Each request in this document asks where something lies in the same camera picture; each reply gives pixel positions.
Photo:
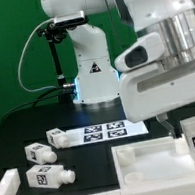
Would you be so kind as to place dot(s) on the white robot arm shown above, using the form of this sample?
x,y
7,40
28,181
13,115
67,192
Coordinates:
x,y
173,20

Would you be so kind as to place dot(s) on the white square table top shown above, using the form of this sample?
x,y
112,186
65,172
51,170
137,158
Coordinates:
x,y
152,160

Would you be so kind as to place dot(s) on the black camera stand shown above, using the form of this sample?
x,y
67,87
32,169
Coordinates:
x,y
54,33

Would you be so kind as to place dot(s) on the white marker sheet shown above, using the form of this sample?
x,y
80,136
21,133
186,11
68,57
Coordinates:
x,y
104,132

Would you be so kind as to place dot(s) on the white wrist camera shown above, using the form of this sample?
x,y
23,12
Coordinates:
x,y
147,49

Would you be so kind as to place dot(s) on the grey camera on stand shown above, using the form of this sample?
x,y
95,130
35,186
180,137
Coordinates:
x,y
68,20

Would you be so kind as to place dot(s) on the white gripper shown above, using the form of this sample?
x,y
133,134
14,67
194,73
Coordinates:
x,y
149,92

